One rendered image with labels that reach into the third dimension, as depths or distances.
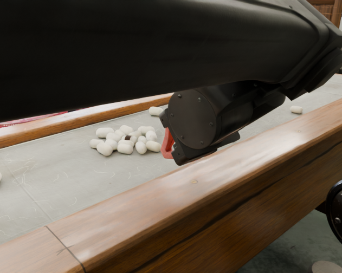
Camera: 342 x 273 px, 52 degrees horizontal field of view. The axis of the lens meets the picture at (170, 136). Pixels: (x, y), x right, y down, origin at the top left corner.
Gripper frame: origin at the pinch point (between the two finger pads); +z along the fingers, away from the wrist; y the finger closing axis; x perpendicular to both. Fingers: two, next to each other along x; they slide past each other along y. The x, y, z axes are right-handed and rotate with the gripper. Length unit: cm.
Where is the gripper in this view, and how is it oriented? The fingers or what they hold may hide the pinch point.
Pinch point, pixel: (166, 151)
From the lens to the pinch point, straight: 50.0
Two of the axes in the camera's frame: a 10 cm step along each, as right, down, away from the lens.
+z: -5.3, 4.0, 7.5
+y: -7.4, 2.3, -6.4
